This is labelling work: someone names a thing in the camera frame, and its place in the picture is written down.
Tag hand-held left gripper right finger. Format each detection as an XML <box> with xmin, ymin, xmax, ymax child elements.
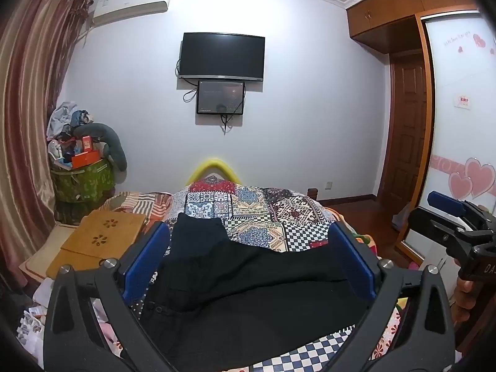
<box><xmin>329</xmin><ymin>223</ymin><xmax>456</xmax><ymax>372</ymax></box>

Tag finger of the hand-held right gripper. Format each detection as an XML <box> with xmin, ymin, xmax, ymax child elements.
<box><xmin>427</xmin><ymin>191</ymin><xmax>489</xmax><ymax>222</ymax></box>
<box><xmin>409</xmin><ymin>206</ymin><xmax>466</xmax><ymax>243</ymax></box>

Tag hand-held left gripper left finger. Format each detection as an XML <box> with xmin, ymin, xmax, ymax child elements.
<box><xmin>43</xmin><ymin>222</ymin><xmax>171</xmax><ymax>372</ymax></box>

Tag black pants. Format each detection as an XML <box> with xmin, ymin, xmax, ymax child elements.
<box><xmin>139</xmin><ymin>212</ymin><xmax>374</xmax><ymax>369</ymax></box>

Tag person's right hand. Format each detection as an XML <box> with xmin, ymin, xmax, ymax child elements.
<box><xmin>453</xmin><ymin>275</ymin><xmax>481</xmax><ymax>323</ymax></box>

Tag white plastic bag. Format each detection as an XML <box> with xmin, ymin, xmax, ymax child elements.
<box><xmin>391</xmin><ymin>201</ymin><xmax>412</xmax><ymax>235</ymax></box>

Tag wooden lap table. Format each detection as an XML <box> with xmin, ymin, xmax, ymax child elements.
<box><xmin>46</xmin><ymin>209</ymin><xmax>148</xmax><ymax>278</ymax></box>

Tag wooden wardrobe with heart stickers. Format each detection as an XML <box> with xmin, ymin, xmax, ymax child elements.
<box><xmin>346</xmin><ymin>0</ymin><xmax>496</xmax><ymax>266</ymax></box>

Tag brown wooden door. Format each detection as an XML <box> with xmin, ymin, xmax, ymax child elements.
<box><xmin>381</xmin><ymin>51</ymin><xmax>428</xmax><ymax>203</ymax></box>

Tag patchwork printed blanket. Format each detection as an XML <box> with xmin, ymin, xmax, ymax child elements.
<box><xmin>89</xmin><ymin>174</ymin><xmax>411</xmax><ymax>372</ymax></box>

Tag green fabric storage box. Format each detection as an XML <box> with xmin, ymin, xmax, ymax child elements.
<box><xmin>50</xmin><ymin>157</ymin><xmax>116</xmax><ymax>225</ymax></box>

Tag beige woven mat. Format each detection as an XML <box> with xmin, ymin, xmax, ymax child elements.
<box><xmin>19</xmin><ymin>223</ymin><xmax>84</xmax><ymax>280</ymax></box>

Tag flat orange box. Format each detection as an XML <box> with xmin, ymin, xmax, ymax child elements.
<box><xmin>71</xmin><ymin>150</ymin><xmax>102</xmax><ymax>170</ymax></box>

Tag floor clutter pile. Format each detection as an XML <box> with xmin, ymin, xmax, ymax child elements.
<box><xmin>15</xmin><ymin>278</ymin><xmax>53</xmax><ymax>354</ymax></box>

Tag pile of clothes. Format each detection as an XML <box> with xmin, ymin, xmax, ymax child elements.
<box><xmin>46</xmin><ymin>101</ymin><xmax>98</xmax><ymax>141</ymax></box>

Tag striped pink beige curtain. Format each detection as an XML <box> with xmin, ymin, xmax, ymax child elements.
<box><xmin>0</xmin><ymin>0</ymin><xmax>94</xmax><ymax>291</ymax></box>

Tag white air conditioner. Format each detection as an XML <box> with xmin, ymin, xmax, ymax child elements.
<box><xmin>91</xmin><ymin>0</ymin><xmax>173</xmax><ymax>28</ymax></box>

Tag yellow padded bed rail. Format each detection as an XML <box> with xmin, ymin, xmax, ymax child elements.
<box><xmin>187</xmin><ymin>157</ymin><xmax>240</xmax><ymax>185</ymax></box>

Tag black looped wall cable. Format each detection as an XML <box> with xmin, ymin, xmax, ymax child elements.
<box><xmin>184</xmin><ymin>78</ymin><xmax>199</xmax><ymax>104</ymax></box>

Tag small black wall monitor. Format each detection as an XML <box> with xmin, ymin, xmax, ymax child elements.
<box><xmin>196</xmin><ymin>80</ymin><xmax>246</xmax><ymax>116</ymax></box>

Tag black wall television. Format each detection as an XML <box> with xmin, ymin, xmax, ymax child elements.
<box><xmin>178</xmin><ymin>32</ymin><xmax>266</xmax><ymax>82</ymax></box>

